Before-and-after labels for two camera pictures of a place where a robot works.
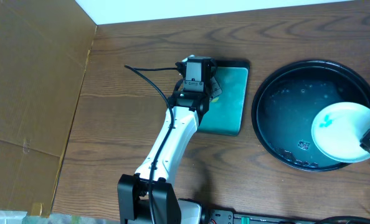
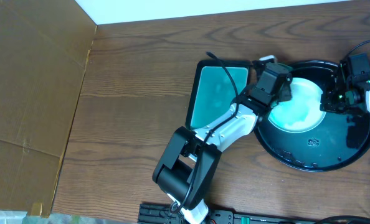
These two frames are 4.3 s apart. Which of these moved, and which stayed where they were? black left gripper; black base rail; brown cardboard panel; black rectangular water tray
Moved: black left gripper
Stayed: black base rail; brown cardboard panel; black rectangular water tray
